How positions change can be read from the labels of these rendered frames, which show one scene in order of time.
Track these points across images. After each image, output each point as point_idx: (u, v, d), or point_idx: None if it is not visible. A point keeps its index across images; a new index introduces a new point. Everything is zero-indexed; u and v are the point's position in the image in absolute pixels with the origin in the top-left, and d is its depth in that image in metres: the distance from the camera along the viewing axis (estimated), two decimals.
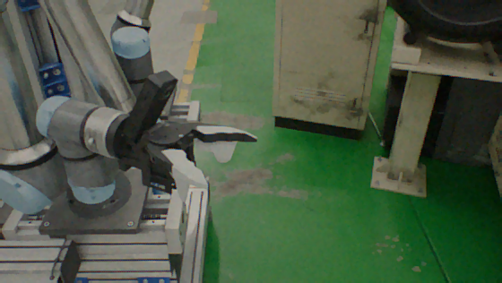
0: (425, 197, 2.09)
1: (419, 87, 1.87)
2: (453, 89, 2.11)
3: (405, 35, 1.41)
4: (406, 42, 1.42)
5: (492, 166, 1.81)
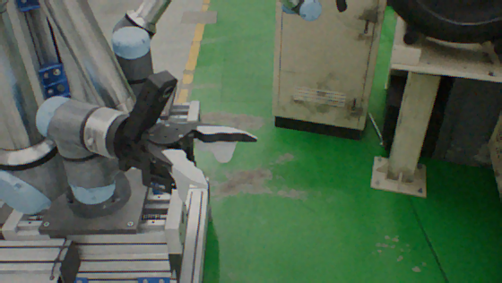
0: (425, 197, 2.09)
1: (419, 87, 1.87)
2: (453, 89, 2.11)
3: (416, 38, 1.40)
4: (411, 33, 1.40)
5: (492, 166, 1.81)
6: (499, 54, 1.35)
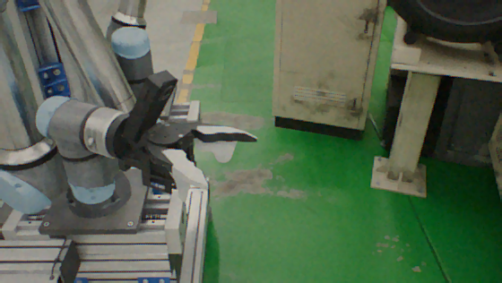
0: (425, 197, 2.09)
1: (419, 87, 1.87)
2: (453, 89, 2.11)
3: (412, 32, 1.40)
4: (405, 36, 1.41)
5: (492, 166, 1.81)
6: None
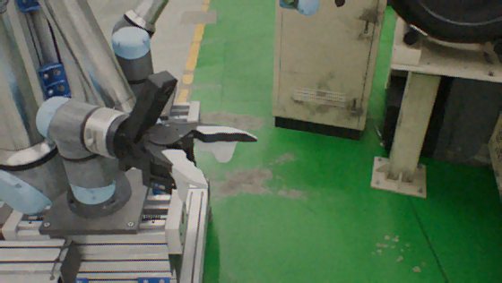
0: (425, 197, 2.09)
1: (419, 87, 1.87)
2: (453, 89, 2.11)
3: (412, 43, 1.42)
4: (415, 37, 1.40)
5: (492, 166, 1.81)
6: (495, 50, 1.35)
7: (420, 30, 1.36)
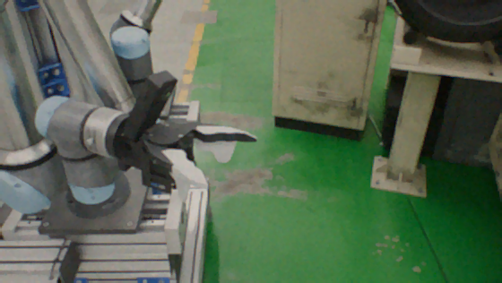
0: (425, 197, 2.09)
1: (419, 87, 1.87)
2: (453, 89, 2.11)
3: (406, 43, 1.42)
4: (413, 41, 1.41)
5: (492, 166, 1.81)
6: (497, 45, 1.34)
7: (397, 7, 1.34)
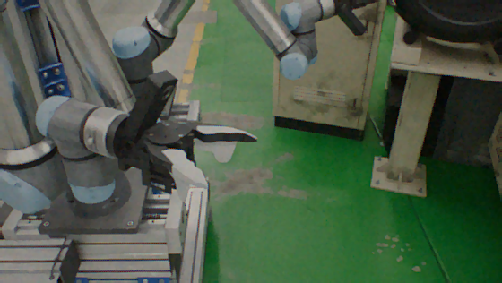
0: (425, 197, 2.09)
1: (419, 87, 1.87)
2: (453, 89, 2.11)
3: (415, 40, 1.41)
4: (413, 34, 1.40)
5: (492, 166, 1.81)
6: (497, 52, 1.35)
7: None
